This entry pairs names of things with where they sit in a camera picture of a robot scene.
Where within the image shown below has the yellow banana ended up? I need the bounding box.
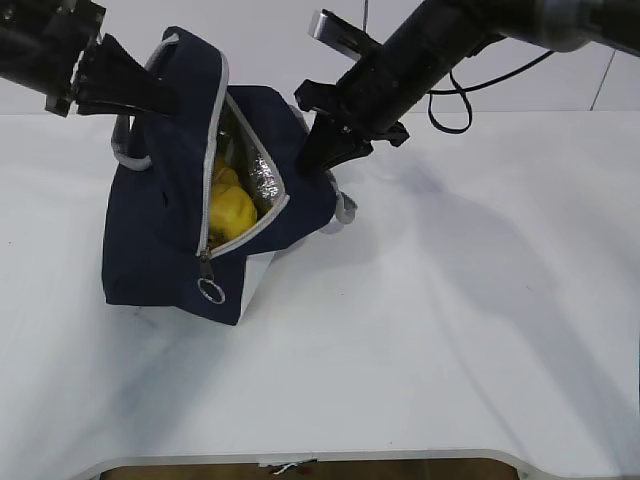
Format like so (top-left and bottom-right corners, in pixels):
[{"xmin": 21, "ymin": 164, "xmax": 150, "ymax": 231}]
[{"xmin": 209, "ymin": 154, "xmax": 240, "ymax": 247}]

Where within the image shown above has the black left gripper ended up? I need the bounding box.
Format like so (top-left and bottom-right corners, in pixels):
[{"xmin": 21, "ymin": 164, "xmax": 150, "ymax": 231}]
[{"xmin": 1, "ymin": 0, "xmax": 180, "ymax": 117}]

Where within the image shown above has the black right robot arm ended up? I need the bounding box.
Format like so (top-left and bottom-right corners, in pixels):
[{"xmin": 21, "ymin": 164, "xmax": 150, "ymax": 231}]
[{"xmin": 294, "ymin": 1, "xmax": 639, "ymax": 175}]

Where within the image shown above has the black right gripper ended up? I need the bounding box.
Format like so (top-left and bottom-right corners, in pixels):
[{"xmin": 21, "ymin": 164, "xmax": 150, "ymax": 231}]
[{"xmin": 294, "ymin": 49, "xmax": 409, "ymax": 176}]

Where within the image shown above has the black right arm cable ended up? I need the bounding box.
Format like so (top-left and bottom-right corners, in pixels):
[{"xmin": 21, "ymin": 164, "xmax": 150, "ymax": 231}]
[{"xmin": 427, "ymin": 49, "xmax": 556, "ymax": 135}]

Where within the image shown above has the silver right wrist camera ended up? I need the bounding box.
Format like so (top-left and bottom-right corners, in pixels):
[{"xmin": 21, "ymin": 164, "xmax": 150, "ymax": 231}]
[{"xmin": 308, "ymin": 9, "xmax": 381, "ymax": 61}]

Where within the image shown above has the yellow lemon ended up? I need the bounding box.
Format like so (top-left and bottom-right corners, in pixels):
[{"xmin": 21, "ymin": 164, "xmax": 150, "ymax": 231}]
[{"xmin": 209, "ymin": 184, "xmax": 258, "ymax": 242}]

